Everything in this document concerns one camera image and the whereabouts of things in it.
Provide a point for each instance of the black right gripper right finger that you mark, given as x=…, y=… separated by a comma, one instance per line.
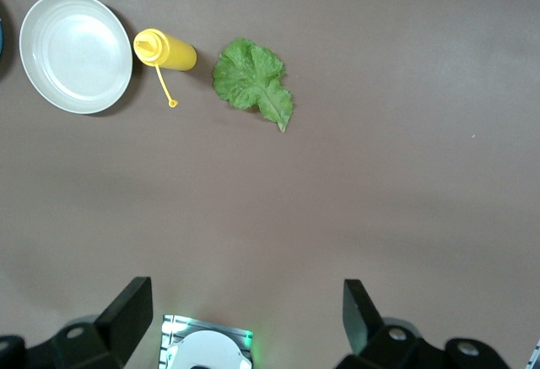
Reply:
x=379, y=343

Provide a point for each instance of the blue plate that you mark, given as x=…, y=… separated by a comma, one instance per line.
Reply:
x=1, y=27

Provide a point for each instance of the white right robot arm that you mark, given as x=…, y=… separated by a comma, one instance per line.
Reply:
x=206, y=352

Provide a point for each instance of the yellow squeeze bottle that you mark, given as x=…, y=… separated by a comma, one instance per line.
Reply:
x=173, y=52

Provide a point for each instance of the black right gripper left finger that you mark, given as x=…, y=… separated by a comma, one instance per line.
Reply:
x=114, y=327

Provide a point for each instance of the beige plate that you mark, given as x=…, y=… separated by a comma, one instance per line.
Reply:
x=76, y=52

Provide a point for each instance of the green lettuce leaf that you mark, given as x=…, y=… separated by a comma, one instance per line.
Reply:
x=249, y=77

